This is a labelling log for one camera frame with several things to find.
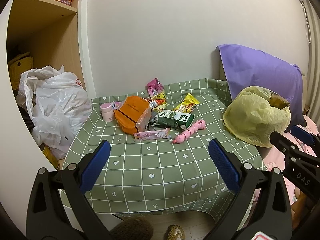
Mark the orange snack bag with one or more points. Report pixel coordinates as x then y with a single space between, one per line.
134 115

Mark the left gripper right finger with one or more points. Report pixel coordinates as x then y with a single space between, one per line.
260 208

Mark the pink cosmetic jar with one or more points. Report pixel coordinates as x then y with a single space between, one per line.
107 112

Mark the orange red snack wrapper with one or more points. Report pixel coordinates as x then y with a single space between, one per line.
154 103

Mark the pink floral bedding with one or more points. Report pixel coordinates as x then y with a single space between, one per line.
272 157

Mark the purple pillow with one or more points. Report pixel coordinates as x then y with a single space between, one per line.
244 67

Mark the green white milk carton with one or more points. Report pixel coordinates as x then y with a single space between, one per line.
173 119

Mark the yellow box on shelf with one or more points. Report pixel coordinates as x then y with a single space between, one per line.
21 63

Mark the green checked tablecloth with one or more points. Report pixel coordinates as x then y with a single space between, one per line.
156 177

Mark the pink caterpillar toy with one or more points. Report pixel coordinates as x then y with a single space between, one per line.
198 125

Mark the pink long wrapper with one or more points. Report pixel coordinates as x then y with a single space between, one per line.
152 135

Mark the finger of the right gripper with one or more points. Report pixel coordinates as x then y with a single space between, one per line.
284 145
304 136

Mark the brown knitted slipper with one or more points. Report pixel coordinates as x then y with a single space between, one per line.
133 228

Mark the white plastic bag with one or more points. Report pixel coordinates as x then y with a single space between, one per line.
57 105

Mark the yellow trash bag bin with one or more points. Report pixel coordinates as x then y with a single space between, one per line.
255 113

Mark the beige curtain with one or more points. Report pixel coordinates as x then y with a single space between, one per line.
311 76

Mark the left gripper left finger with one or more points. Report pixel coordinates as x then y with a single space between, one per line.
46 216

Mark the wooden shelf unit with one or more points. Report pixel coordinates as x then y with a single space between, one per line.
48 31

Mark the magenta snack wrapper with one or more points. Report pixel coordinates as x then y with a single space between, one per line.
155 89

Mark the yellow red snack wrapper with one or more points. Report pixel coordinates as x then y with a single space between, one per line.
187 105

